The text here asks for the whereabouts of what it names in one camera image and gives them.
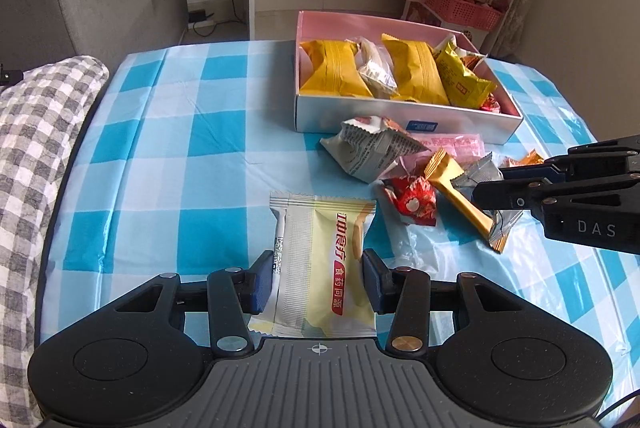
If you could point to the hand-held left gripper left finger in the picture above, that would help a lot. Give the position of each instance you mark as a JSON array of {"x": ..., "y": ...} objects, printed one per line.
[{"x": 260, "y": 280}]

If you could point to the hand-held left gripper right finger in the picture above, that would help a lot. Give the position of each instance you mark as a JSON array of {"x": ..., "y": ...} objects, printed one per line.
[{"x": 372, "y": 280}]

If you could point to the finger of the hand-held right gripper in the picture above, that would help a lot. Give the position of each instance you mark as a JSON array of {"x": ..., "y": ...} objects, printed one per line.
[
  {"x": 505, "y": 195},
  {"x": 575, "y": 160}
]

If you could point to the gold stick snack packet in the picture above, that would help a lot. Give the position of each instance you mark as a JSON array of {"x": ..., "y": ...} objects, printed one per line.
[{"x": 460, "y": 200}]

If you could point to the white pale yellow snack packet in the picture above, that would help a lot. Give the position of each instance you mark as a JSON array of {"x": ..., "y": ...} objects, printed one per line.
[{"x": 320, "y": 268}]

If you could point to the red white snack packet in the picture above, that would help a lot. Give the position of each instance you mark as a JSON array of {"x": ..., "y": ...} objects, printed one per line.
[{"x": 490, "y": 103}]

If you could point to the yellow green printed snack packet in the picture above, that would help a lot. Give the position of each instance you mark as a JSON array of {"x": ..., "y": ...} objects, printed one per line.
[{"x": 460, "y": 80}]

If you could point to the plain yellow snack packet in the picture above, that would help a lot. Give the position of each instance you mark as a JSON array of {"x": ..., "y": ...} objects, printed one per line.
[
  {"x": 335, "y": 70},
  {"x": 415, "y": 67}
]

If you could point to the pink cardboard box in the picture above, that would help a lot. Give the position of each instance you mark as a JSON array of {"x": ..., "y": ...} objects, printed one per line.
[{"x": 350, "y": 117}]

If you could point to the clear white snack packet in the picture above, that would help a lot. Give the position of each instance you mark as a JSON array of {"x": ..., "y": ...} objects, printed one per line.
[{"x": 377, "y": 72}]

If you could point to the silver snack packet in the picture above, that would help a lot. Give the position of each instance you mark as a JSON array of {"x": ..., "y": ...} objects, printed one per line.
[{"x": 477, "y": 170}]

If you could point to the small orange snack packet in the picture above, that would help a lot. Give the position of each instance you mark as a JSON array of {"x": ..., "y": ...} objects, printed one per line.
[{"x": 525, "y": 157}]

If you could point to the pink snack packet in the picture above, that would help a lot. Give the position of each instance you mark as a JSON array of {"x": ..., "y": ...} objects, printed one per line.
[{"x": 457, "y": 145}]

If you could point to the red wrapped candy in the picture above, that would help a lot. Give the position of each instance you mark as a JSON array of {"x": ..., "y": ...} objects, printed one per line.
[{"x": 412, "y": 200}]

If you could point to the beige printed snack packet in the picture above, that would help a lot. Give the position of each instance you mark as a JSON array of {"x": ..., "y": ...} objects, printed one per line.
[{"x": 370, "y": 147}]

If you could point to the blue checked tablecloth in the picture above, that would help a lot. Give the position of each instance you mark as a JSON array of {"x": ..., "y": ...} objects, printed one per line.
[{"x": 200, "y": 132}]

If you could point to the large pink plastic basket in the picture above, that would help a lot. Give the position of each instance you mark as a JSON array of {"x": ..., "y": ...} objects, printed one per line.
[{"x": 460, "y": 7}]

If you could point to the pink low rack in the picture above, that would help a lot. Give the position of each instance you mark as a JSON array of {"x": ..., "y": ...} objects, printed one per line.
[{"x": 405, "y": 0}]

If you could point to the checkered grey cushion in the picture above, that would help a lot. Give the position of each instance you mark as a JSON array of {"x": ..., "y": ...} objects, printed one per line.
[{"x": 35, "y": 147}]

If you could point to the white power strip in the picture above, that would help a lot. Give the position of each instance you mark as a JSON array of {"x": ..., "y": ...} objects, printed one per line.
[{"x": 201, "y": 18}]

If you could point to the black device white label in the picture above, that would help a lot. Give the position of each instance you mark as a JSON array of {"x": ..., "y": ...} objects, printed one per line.
[{"x": 10, "y": 75}]

